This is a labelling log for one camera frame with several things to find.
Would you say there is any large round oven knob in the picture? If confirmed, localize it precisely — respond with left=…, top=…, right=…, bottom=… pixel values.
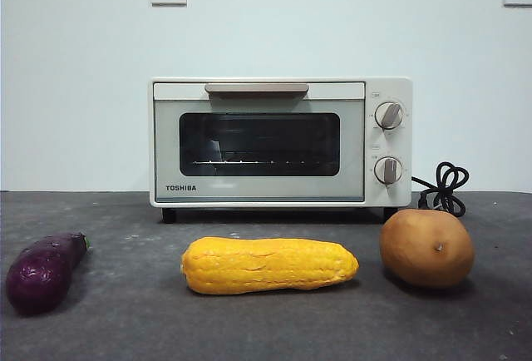
left=374, top=101, right=406, bottom=131

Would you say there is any purple eggplant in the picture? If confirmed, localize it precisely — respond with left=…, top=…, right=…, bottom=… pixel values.
left=5, top=231, right=92, bottom=317

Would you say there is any black oven power cable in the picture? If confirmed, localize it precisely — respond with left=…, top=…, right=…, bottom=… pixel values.
left=411, top=161, right=470, bottom=218

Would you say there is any yellow corn cob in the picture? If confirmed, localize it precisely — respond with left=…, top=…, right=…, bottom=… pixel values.
left=180, top=236, right=360, bottom=295

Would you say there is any white Toshiba toaster oven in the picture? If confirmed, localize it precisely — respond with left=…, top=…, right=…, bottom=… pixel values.
left=149, top=77, right=414, bottom=225

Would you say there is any brown potato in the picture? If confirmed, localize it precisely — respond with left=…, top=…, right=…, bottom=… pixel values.
left=379, top=208, right=476, bottom=289

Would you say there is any metal wire oven rack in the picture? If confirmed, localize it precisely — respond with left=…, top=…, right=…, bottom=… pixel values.
left=192, top=159, right=334, bottom=167

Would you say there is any glass oven door with handle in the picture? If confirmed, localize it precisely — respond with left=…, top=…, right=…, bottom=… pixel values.
left=152, top=81, right=367, bottom=204

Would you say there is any small round oven knob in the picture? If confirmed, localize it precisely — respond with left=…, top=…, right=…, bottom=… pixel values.
left=373, top=156, right=403, bottom=185

